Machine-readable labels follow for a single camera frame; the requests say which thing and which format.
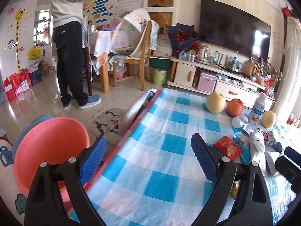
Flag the white curtain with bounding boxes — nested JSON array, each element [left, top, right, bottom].
[[273, 17, 300, 122]]

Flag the person in white sweater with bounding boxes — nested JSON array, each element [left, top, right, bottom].
[[50, 0, 101, 110]]

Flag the dark blue flower bouquet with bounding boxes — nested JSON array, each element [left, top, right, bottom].
[[166, 23, 198, 57]]

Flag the white TV cabinet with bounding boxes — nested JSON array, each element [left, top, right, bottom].
[[167, 57, 265, 108]]

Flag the red gift boxes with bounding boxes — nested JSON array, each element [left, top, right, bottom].
[[3, 68, 32, 102]]

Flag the red apple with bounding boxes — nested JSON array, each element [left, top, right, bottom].
[[226, 98, 243, 117]]

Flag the blue snack wrapper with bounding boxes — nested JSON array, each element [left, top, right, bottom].
[[233, 132, 251, 164]]

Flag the giraffe height chart sticker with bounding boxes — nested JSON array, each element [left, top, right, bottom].
[[15, 8, 25, 73]]

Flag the blue checkered tablecloth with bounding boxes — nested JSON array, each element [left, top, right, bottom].
[[68, 88, 296, 226]]

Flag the wooden dining chair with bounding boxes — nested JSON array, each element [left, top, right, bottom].
[[110, 21, 152, 91]]

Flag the green waste basket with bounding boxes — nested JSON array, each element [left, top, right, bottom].
[[153, 68, 167, 86]]

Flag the cat pattern floor mat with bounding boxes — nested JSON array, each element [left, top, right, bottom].
[[88, 108, 128, 147]]

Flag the electric glass kettle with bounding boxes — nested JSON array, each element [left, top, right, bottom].
[[196, 45, 211, 62]]

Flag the white yogurt drink bottle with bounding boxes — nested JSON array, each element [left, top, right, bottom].
[[248, 92, 267, 125]]

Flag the red snack packet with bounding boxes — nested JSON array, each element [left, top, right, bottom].
[[213, 135, 242, 161]]

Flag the pink storage box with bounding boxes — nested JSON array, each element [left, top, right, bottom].
[[198, 72, 217, 93]]

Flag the small yellow pear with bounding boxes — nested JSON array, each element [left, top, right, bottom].
[[261, 111, 277, 129]]

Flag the large yellow pear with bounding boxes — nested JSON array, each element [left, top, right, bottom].
[[206, 91, 226, 114]]

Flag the black flat screen television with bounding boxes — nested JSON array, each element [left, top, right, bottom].
[[198, 0, 271, 61]]

